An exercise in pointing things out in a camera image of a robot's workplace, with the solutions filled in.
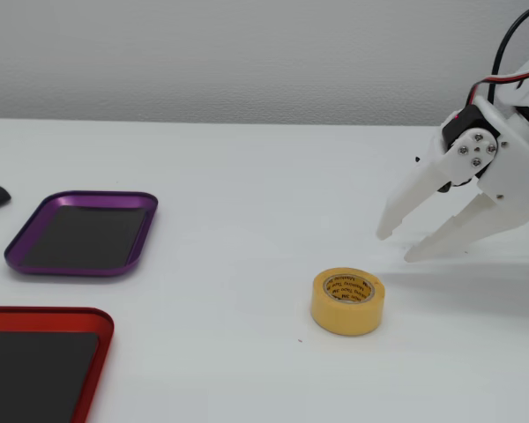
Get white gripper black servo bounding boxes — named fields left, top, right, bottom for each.
left=376, top=95, right=529, bottom=263

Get purple metal tray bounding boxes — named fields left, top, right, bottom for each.
left=3, top=189, right=160, bottom=278

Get yellow masking tape roll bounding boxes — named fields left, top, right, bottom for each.
left=309, top=266, right=384, bottom=338

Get red metal tray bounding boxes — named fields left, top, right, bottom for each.
left=0, top=306, right=115, bottom=423

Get red white black servo wires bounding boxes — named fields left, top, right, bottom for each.
left=468, top=63, right=529, bottom=107

